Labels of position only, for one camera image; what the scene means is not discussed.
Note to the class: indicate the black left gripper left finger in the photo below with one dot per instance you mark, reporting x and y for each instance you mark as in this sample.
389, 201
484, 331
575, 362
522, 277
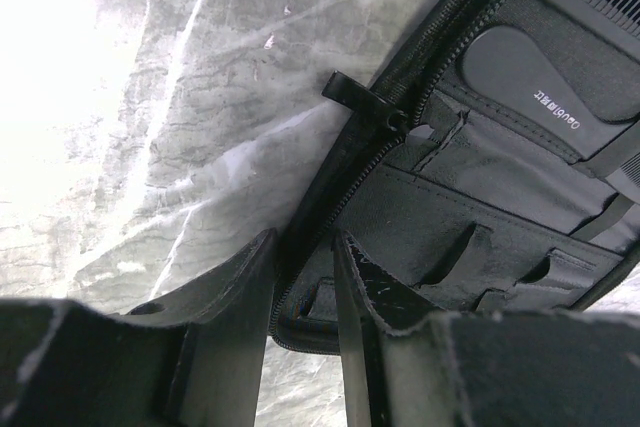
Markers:
192, 357

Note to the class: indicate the black handled razor comb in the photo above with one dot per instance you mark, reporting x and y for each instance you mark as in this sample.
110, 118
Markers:
505, 65

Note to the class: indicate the black zipper tool case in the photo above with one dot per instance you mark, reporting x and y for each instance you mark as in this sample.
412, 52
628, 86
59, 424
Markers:
471, 205

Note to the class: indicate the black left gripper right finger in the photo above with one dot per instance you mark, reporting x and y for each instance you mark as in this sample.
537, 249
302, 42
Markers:
407, 363

